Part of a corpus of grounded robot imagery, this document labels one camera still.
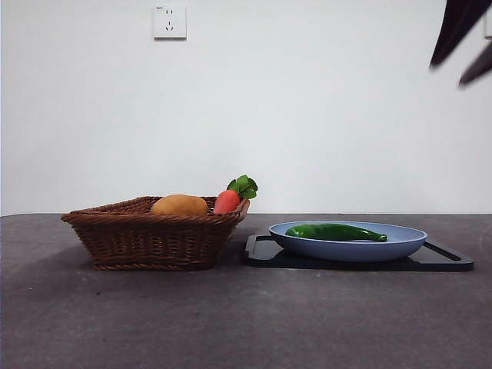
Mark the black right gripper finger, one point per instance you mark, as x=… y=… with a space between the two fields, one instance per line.
x=480 y=65
x=457 y=23

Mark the blue round plate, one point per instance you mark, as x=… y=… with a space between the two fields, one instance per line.
x=346 y=250

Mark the orange toy carrot, green leaves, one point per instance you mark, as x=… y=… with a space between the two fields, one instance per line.
x=227 y=200

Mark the black rectangular tray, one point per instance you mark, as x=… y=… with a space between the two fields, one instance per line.
x=261 y=261

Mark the white wall switch plate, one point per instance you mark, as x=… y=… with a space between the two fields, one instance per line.
x=488 y=32

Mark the white wall power socket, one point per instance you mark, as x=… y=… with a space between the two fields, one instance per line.
x=170 y=22

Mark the green pepper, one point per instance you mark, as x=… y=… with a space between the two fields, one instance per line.
x=334 y=231

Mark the yellow-brown potato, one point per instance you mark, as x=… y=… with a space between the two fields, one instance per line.
x=178 y=205

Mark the brown wicker basket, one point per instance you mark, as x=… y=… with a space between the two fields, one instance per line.
x=153 y=242

